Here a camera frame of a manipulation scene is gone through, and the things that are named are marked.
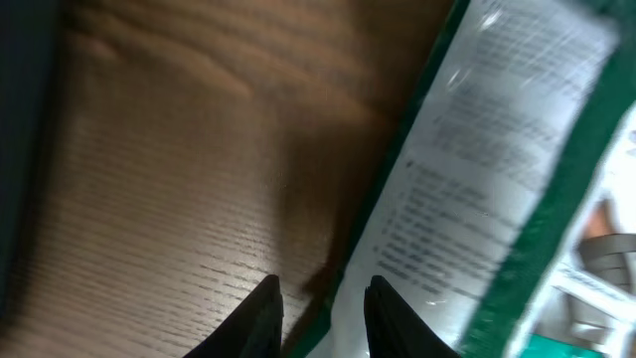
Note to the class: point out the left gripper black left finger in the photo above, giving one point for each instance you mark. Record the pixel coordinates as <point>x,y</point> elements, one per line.
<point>252,330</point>

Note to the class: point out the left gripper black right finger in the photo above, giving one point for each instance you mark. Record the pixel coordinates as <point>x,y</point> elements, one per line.
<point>394,330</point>

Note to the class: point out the green white 3M package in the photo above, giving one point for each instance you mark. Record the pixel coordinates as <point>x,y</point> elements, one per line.
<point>504,214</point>

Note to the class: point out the grey plastic mesh basket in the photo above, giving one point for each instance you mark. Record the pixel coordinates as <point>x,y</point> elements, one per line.
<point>29,48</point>

